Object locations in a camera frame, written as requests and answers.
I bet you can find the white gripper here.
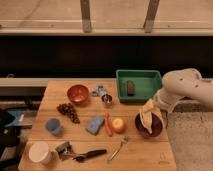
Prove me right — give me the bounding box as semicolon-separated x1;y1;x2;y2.
153;88;177;113

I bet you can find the red yellow apple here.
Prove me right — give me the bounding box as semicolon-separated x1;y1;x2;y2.
112;118;125;133

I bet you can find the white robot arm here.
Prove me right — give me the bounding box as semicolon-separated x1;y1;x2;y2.
153;68;213;113

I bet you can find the dark purple bowl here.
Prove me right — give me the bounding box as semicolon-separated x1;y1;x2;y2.
135;114;163;138

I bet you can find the red bowl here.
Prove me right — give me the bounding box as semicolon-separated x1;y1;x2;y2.
67;84;89;104

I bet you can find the yellow banana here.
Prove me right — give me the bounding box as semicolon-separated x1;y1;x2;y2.
139;99;156;133

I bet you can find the green plastic tray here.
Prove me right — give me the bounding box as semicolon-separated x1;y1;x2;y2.
116;69;162;103

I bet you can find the dark rectangular block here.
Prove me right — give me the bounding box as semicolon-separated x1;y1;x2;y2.
126;80;135;96

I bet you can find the small metal cup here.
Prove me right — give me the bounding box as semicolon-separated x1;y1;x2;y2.
101;94;112;106

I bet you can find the silver fork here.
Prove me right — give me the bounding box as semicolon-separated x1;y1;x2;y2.
107;136;129;163

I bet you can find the orange carrot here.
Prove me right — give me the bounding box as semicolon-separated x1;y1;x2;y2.
104;113;113;137

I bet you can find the blue white small toy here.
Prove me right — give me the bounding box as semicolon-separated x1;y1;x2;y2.
92;84;107;97

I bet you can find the blue sponge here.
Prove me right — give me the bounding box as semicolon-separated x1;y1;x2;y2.
86;116;104;135

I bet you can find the bunch of dark grapes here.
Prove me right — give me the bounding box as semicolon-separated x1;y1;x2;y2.
57;103;80;124

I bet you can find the grey metal tool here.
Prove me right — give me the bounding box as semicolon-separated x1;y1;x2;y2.
55;141;75;160

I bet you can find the blue cup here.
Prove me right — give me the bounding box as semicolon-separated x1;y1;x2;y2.
45;118;61;136

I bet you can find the white cup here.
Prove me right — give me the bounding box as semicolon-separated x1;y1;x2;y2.
28;142;51;165

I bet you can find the black blue object at left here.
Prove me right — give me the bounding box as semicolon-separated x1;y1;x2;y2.
0;109;21;171

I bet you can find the black handled knife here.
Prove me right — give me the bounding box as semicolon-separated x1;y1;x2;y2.
73;149;107;162

